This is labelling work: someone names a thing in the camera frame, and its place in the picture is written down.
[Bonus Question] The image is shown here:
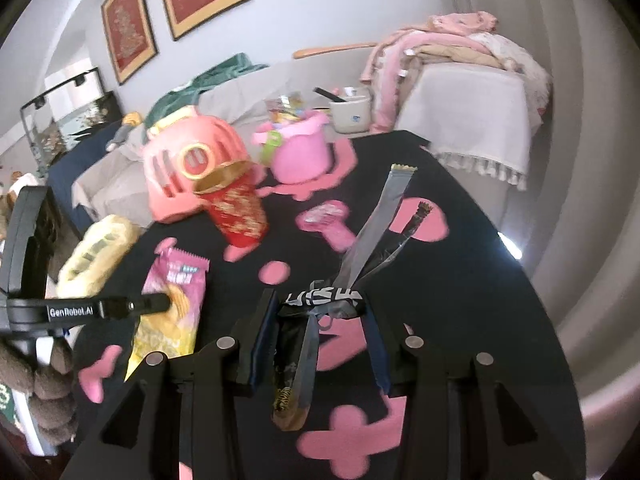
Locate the pink toy carrier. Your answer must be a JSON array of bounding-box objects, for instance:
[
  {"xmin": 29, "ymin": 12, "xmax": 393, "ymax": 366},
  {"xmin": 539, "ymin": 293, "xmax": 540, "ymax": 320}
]
[{"xmin": 142, "ymin": 105, "xmax": 251, "ymax": 224}]

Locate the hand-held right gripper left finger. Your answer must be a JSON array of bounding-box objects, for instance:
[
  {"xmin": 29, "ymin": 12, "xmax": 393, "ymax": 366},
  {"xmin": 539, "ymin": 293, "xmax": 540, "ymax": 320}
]
[{"xmin": 60, "ymin": 288, "xmax": 278, "ymax": 480}]

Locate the pale curtain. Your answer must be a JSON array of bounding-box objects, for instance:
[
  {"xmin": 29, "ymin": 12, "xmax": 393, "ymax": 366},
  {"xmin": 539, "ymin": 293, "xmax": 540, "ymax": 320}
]
[{"xmin": 430, "ymin": 0, "xmax": 640, "ymax": 461}]

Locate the yellow plastic bag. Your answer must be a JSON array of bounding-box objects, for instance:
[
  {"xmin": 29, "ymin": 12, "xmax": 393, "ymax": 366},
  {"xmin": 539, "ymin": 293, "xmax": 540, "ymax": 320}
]
[{"xmin": 56, "ymin": 215, "xmax": 143, "ymax": 298}]

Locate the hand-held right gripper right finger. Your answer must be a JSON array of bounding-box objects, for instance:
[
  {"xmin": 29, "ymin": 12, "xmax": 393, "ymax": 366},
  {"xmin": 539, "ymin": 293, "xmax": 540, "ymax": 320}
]
[{"xmin": 362, "ymin": 300, "xmax": 586, "ymax": 480}]

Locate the pink yellow chip bag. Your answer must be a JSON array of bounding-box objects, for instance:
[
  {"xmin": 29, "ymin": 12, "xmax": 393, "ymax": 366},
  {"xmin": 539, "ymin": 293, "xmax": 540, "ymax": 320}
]
[{"xmin": 124, "ymin": 247, "xmax": 211, "ymax": 381}]

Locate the person's left hand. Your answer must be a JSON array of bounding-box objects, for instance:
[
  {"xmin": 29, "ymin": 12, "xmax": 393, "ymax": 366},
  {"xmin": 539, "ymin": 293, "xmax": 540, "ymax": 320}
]
[{"xmin": 0, "ymin": 342, "xmax": 76, "ymax": 431}]

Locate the colourful packet in bucket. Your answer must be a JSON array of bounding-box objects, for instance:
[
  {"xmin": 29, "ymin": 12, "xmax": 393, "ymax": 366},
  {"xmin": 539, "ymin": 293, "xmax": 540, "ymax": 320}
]
[{"xmin": 265, "ymin": 92, "xmax": 308, "ymax": 126}]

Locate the framed red gold picture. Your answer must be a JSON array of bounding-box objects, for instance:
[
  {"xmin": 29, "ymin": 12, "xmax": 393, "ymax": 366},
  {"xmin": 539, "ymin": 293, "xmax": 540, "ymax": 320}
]
[{"xmin": 101, "ymin": 0, "xmax": 158, "ymax": 86}]

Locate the green blanket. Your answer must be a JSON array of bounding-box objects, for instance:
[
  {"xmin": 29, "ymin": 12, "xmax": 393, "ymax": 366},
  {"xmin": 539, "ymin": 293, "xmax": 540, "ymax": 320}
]
[{"xmin": 145, "ymin": 52, "xmax": 271, "ymax": 128}]

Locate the pink toy bucket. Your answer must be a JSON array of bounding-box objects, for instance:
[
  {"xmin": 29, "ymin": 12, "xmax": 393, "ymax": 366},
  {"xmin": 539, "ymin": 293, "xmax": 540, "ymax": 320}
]
[{"xmin": 251, "ymin": 110, "xmax": 333, "ymax": 185}]

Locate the white tasselled sofa throw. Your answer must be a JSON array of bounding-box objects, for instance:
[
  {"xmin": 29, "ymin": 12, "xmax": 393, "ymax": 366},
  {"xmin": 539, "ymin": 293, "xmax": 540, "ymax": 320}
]
[{"xmin": 395, "ymin": 57, "xmax": 546, "ymax": 192}]

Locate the grey yellow plush toy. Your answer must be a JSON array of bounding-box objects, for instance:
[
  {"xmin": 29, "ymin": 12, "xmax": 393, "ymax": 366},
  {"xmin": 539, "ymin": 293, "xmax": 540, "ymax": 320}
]
[{"xmin": 105, "ymin": 112, "xmax": 146, "ymax": 153}]

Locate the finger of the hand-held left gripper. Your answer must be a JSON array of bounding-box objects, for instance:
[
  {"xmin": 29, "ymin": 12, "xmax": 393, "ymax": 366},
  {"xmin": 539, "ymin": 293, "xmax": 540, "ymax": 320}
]
[{"xmin": 100, "ymin": 292, "xmax": 173, "ymax": 318}]

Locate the black silver lined wrapper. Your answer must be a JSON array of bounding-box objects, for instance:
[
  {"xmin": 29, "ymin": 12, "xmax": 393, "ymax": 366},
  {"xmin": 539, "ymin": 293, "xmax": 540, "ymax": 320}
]
[{"xmin": 271, "ymin": 162, "xmax": 434, "ymax": 433}]

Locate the white ceramic pot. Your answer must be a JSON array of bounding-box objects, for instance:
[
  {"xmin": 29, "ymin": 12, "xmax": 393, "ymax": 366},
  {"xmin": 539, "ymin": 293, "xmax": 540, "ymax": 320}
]
[{"xmin": 314, "ymin": 86, "xmax": 373, "ymax": 135}]

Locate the wooden bat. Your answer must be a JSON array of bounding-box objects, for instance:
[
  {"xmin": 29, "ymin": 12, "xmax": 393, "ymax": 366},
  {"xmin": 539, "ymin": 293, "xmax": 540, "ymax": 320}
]
[{"xmin": 292, "ymin": 42, "xmax": 381, "ymax": 60}]

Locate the blue covered cabinet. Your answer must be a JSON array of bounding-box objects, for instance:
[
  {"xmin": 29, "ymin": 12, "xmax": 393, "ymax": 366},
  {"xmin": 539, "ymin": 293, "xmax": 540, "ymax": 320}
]
[{"xmin": 47, "ymin": 120, "xmax": 151, "ymax": 241}]

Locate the red gold paper cup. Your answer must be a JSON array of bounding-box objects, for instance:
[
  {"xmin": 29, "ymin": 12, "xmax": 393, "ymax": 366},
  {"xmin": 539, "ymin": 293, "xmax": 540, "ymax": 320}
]
[{"xmin": 192, "ymin": 160, "xmax": 271, "ymax": 250}]

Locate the glass fish tank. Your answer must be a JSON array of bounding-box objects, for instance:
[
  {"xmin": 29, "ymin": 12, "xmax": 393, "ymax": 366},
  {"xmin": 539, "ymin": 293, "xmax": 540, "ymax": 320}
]
[{"xmin": 20, "ymin": 66, "xmax": 123, "ymax": 171}]

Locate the small pink candy wrapper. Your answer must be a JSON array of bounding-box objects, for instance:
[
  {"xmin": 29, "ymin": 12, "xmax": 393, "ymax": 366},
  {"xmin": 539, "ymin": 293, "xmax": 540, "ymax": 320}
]
[{"xmin": 305, "ymin": 202, "xmax": 348, "ymax": 228}]

